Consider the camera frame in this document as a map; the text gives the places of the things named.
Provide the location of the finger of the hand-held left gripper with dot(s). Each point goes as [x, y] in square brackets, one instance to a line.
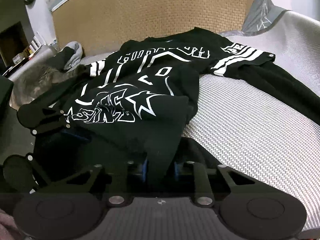
[72, 133]
[41, 170]

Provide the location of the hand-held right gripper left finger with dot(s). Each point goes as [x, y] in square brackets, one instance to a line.
[143, 170]

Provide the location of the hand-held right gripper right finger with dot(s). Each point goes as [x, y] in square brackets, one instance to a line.
[176, 171]

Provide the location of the black printed t-shirt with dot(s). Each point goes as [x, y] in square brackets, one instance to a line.
[150, 87]

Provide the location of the grey and black clothes pile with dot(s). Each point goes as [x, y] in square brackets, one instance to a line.
[73, 52]

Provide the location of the grey and ginger cat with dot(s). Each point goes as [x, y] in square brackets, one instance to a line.
[42, 80]

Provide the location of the white rack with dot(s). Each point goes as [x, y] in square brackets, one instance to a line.
[36, 42]

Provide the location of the dark wooden cabinet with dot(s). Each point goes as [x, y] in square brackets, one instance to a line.
[12, 42]

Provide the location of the folded woven rattan mattress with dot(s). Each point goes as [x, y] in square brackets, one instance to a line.
[150, 10]

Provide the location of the grey patterned pillow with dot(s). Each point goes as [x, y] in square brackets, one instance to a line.
[260, 12]

